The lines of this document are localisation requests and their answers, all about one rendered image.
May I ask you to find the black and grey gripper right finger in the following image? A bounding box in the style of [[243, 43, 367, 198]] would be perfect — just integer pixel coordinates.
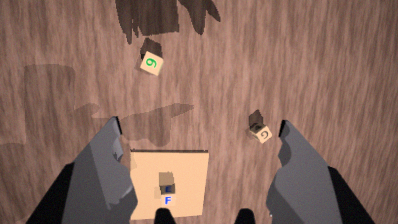
[[266, 119, 375, 224]]

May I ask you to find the peach mat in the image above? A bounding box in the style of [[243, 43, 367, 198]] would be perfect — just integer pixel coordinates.
[[131, 151, 209, 220]]

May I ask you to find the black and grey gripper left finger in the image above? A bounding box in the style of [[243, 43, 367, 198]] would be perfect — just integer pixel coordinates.
[[25, 116, 138, 224]]

